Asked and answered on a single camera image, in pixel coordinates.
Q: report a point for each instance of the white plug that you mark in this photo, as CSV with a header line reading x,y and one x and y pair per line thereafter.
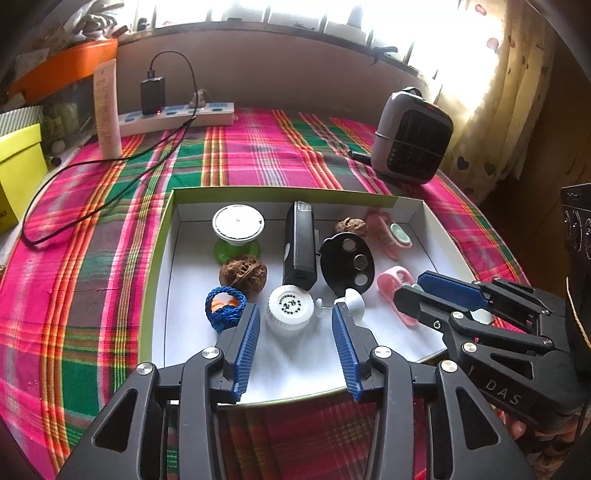
x,y
201,98

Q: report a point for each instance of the green and white cardboard box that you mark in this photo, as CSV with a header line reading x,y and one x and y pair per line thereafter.
x,y
300,364

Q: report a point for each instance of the white power strip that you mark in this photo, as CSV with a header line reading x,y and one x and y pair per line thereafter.
x,y
207,113

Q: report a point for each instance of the grey space heater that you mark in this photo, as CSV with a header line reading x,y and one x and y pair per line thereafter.
x,y
411,138

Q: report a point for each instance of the brown walnut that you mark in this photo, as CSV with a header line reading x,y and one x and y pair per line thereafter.
x,y
242,274
351,227

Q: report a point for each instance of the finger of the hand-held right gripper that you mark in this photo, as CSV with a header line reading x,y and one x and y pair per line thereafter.
x,y
425,309
452,288

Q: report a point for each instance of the green spool with white top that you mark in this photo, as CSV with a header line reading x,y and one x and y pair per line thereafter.
x,y
238,221

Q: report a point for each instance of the cream curtain with hearts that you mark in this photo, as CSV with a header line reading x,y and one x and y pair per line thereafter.
x,y
498,115

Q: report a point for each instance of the pink clip with green pad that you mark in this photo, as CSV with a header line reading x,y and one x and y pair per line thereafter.
x,y
388,235
392,281

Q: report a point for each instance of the blue crochet basket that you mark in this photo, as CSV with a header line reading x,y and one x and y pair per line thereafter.
x,y
226,318

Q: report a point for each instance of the striped box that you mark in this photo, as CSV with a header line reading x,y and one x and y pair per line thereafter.
x,y
18,120

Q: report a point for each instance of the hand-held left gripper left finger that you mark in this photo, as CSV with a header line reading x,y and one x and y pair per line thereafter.
x,y
244,355

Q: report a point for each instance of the yellow box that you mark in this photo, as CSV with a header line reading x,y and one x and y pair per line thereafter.
x,y
21,175

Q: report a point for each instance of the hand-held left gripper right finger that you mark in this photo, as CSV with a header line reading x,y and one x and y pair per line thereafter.
x,y
346,355

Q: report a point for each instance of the pink green plaid tablecloth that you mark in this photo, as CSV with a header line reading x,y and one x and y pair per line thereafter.
x,y
92,300

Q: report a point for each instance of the clear bin with orange lid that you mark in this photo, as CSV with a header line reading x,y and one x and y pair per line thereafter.
x,y
69,57

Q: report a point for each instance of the white mushroom-shaped pin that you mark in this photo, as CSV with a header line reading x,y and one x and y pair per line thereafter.
x,y
354,300

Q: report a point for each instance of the black rectangular flashlight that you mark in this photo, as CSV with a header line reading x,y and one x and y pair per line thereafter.
x,y
300,249

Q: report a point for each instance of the pale cream tube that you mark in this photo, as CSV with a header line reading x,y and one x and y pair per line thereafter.
x,y
107,110

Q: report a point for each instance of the white plastic bags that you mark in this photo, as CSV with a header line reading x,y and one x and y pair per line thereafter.
x,y
97,23

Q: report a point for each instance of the white round cap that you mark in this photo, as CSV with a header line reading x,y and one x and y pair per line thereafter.
x,y
288,314

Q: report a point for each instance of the person's right hand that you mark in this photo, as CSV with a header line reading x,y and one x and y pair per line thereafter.
x,y
517,427

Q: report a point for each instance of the black oval disc with buttons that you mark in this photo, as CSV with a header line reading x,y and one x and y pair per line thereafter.
x,y
341,267

